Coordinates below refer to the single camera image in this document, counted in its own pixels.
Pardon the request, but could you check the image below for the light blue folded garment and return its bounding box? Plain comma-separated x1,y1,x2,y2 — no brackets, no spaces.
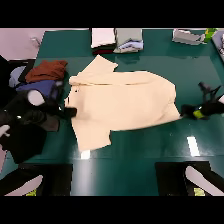
119,39,144,53

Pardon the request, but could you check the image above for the white folded garment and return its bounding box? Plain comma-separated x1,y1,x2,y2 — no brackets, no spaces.
91,28,117,49

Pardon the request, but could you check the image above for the grey folded garment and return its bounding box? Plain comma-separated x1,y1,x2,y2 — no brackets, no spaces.
113,28,144,54

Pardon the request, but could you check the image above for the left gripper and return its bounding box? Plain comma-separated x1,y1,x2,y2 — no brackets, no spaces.
59,106,78,119

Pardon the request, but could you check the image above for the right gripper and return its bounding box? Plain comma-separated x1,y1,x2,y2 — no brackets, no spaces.
180,104,203,120

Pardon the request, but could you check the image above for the cream shirt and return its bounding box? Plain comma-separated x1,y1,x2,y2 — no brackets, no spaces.
64,54,181,153

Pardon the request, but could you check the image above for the dark red folded garment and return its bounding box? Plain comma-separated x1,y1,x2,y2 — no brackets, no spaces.
92,46,116,56

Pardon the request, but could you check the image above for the rust brown garment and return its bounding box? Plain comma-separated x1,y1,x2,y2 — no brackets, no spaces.
24,59,69,84

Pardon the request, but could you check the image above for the black garment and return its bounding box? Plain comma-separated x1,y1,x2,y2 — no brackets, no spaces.
0,113,61,164

